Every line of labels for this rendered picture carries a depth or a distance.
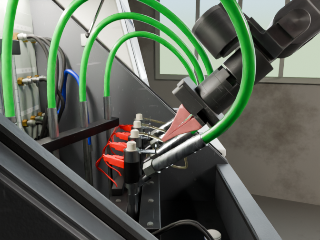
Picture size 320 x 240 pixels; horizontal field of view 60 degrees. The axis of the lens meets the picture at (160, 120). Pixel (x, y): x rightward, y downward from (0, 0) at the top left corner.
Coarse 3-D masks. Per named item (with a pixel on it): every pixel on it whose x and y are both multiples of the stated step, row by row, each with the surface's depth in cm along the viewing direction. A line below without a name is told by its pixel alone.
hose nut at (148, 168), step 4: (144, 164) 38; (148, 164) 37; (144, 168) 37; (148, 168) 37; (152, 168) 37; (144, 172) 37; (148, 172) 37; (152, 172) 37; (156, 172) 37; (148, 176) 37; (152, 176) 38
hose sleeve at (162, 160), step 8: (200, 136) 34; (184, 144) 35; (192, 144) 34; (200, 144) 34; (168, 152) 36; (176, 152) 35; (184, 152) 35; (192, 152) 34; (152, 160) 37; (160, 160) 36; (168, 160) 36; (176, 160) 36; (160, 168) 36
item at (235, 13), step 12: (12, 0) 40; (228, 0) 29; (12, 12) 41; (228, 12) 30; (240, 12) 29; (12, 24) 42; (240, 24) 29; (12, 36) 43; (240, 36) 30; (240, 48) 30; (252, 48) 30; (252, 60) 30; (252, 72) 30; (240, 84) 31; (252, 84) 30; (12, 96) 45; (240, 96) 31; (12, 108) 46; (240, 108) 31; (12, 120) 46; (228, 120) 32; (204, 132) 34; (216, 132) 33
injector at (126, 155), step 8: (128, 152) 47; (136, 152) 47; (128, 160) 47; (136, 160) 47; (128, 168) 47; (136, 168) 47; (128, 176) 48; (136, 176) 48; (144, 176) 48; (128, 184) 48; (136, 184) 48; (128, 192) 49; (136, 192) 49; (128, 200) 49; (136, 200) 49; (128, 208) 50; (136, 208) 50; (136, 216) 50
